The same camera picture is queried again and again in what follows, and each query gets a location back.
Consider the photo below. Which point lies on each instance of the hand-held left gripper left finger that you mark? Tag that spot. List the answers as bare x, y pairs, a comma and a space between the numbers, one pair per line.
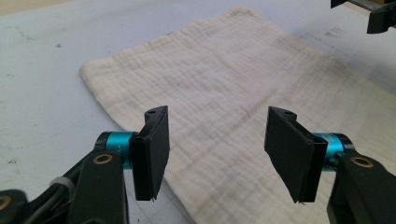
151, 155

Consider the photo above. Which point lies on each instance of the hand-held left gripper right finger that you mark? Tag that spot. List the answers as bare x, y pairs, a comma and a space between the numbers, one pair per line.
292, 155

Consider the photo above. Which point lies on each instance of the cream cloth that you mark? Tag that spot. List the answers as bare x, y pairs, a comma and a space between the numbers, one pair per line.
218, 77

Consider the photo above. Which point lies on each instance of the white grid mat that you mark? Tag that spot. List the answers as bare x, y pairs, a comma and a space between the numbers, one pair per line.
46, 93

